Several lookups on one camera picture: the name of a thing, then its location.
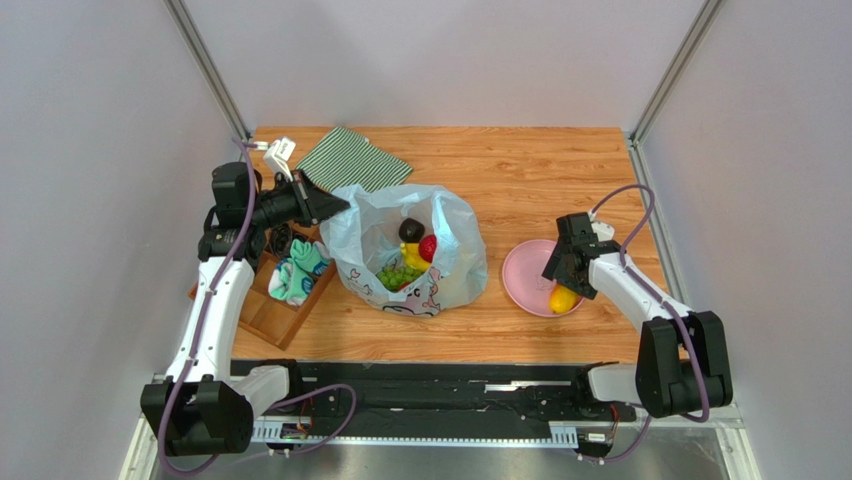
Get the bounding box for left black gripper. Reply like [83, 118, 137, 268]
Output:
[247, 169, 348, 232]

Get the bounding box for light blue plastic bag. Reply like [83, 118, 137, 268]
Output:
[320, 184, 488, 317]

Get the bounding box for yellow mango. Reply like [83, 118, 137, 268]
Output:
[548, 284, 582, 315]

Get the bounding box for dark avocado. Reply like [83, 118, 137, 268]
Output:
[398, 218, 426, 243]

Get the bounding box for green grapes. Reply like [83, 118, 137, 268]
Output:
[376, 266, 423, 292]

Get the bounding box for yellow banana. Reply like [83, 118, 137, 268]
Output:
[400, 243, 431, 272]

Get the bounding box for red peach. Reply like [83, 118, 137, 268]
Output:
[418, 234, 437, 263]

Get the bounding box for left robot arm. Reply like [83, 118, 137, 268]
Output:
[140, 162, 349, 458]

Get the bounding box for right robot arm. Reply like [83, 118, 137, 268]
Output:
[542, 213, 733, 422]

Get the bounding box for green striped cloth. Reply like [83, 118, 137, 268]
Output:
[297, 127, 413, 192]

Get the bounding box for pink plate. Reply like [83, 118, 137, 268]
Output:
[502, 239, 585, 318]

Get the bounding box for teal white socks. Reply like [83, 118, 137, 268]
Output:
[268, 239, 331, 307]

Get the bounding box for wooden compartment tray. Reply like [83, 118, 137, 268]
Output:
[188, 222, 337, 351]

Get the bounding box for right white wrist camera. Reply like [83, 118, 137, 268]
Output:
[591, 220, 616, 242]

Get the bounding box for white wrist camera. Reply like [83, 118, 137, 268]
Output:
[591, 220, 616, 242]
[263, 137, 296, 181]

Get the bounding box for black coiled cable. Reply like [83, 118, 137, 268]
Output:
[267, 222, 295, 258]

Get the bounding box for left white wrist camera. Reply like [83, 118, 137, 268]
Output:
[263, 137, 296, 181]

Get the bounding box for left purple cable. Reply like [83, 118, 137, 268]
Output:
[156, 138, 268, 478]

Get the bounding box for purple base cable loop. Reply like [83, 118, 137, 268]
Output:
[269, 385, 359, 457]

